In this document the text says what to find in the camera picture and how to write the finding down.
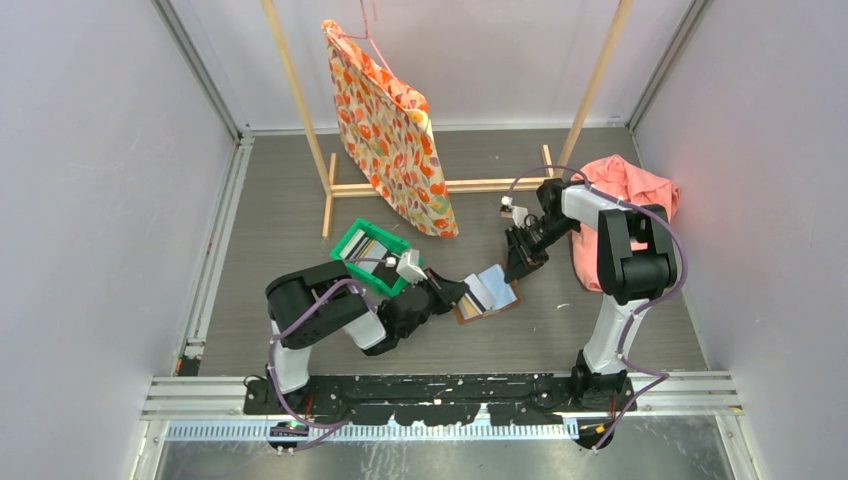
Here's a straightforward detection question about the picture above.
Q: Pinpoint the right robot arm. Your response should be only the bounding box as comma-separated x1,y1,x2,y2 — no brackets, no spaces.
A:
500,178,679,411

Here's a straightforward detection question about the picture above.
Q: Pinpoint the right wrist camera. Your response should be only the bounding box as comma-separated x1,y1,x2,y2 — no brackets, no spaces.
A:
500,196,529,228

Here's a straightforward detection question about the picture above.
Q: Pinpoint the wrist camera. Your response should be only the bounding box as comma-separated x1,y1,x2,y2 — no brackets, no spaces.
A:
386,248,427,284
500,196,529,228

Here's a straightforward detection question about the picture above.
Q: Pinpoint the floral fabric bag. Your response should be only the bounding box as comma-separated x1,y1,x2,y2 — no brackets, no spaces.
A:
321,19,459,238

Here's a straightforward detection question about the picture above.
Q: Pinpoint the stack of credit cards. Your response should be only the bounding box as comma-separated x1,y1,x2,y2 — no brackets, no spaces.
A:
339,229,398,284

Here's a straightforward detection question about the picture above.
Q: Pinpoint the brown leather card holder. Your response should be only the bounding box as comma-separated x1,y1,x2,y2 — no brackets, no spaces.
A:
454,264,521,325

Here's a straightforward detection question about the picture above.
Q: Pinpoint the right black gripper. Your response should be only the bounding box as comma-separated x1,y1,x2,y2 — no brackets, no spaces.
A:
506,216,581,283

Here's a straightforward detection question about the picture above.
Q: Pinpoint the green plastic card bin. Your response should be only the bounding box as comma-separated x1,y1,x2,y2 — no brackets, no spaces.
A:
330,218,411,296

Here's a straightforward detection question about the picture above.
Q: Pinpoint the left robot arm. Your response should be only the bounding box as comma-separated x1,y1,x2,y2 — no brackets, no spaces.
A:
265,260,469,414

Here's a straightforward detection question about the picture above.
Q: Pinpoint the pink crumpled cloth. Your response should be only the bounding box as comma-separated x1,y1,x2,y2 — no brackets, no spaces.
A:
571,155,681,292

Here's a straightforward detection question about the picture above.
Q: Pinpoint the wooden clothes rack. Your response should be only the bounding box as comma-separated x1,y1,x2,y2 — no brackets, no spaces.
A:
259,0,636,238

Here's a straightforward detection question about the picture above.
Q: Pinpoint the aluminium frame rail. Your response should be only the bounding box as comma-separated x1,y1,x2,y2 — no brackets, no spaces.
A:
142,371,743,442

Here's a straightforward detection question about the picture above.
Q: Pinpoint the pink wire hanger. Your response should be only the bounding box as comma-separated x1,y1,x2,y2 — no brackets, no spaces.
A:
335,1,428,110

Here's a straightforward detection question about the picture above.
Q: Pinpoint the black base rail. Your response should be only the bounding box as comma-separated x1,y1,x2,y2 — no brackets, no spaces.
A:
242,373,635,427

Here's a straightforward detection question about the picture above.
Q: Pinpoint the gold black-striped credit card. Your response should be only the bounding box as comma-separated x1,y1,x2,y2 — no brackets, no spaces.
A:
457,297,484,323

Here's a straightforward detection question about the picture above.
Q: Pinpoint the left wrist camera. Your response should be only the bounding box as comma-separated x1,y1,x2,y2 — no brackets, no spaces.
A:
386,248,427,284

